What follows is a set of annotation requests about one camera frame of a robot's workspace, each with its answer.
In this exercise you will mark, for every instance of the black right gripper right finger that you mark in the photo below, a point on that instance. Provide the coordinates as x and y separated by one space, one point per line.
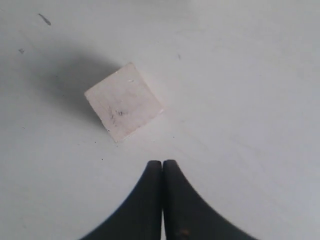
187 216

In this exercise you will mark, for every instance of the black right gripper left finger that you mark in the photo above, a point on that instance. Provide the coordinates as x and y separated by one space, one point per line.
139 217

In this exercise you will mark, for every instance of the small wooden cube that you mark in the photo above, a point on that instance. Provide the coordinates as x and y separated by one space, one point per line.
123 102

